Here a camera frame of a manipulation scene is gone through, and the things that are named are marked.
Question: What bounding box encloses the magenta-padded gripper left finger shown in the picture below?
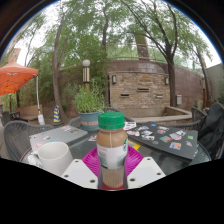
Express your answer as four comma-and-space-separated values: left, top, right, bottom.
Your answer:
61, 146, 101, 190

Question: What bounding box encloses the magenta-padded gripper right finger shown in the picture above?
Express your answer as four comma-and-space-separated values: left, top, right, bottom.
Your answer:
124, 145, 167, 190

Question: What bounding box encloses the green-capped brown drink bottle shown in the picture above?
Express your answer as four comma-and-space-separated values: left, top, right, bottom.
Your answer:
95, 111, 129, 190

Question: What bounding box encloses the yellow card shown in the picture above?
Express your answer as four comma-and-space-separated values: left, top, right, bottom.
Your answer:
127, 139, 142, 151

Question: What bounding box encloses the white ceramic mug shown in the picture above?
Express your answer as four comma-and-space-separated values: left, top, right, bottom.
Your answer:
27, 141, 74, 177

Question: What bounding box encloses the black laptop with stickers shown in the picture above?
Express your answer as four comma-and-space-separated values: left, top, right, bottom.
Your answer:
128, 121, 199, 161

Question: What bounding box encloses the grey laptop with stickers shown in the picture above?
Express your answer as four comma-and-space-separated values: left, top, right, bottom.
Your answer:
28, 124, 89, 153

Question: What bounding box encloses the white sticker sheet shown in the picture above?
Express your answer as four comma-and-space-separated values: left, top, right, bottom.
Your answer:
123, 121, 137, 131

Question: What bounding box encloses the green plant in blue pot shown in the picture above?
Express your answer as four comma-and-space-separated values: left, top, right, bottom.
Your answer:
71, 79, 107, 132

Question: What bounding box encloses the dark-trunked tree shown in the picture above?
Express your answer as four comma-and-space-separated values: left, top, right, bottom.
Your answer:
123, 0, 214, 108

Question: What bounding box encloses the orange patio umbrella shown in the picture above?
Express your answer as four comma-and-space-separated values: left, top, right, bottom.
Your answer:
0, 59, 46, 126

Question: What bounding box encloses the yellow and blue striped post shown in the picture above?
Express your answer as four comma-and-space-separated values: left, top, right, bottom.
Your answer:
53, 104, 62, 124

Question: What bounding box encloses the globe-topped lamp post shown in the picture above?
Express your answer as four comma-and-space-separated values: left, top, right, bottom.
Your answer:
81, 59, 92, 91

